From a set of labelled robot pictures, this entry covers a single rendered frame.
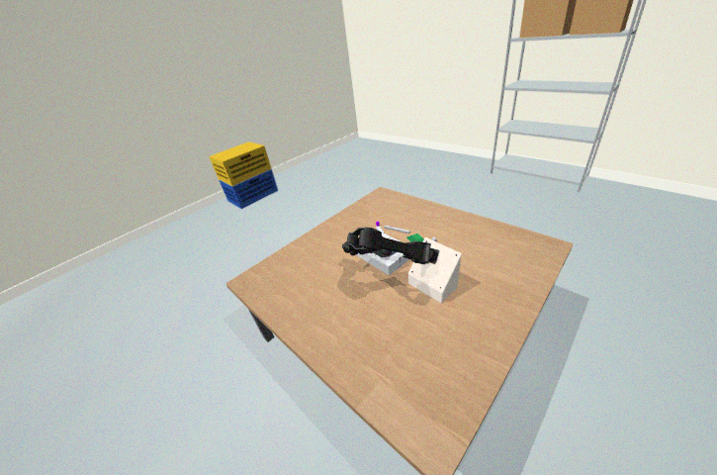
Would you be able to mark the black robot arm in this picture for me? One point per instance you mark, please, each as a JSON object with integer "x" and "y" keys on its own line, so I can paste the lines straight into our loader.
{"x": 372, "y": 239}

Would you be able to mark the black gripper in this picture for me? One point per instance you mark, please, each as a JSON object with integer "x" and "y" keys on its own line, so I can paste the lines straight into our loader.
{"x": 384, "y": 251}

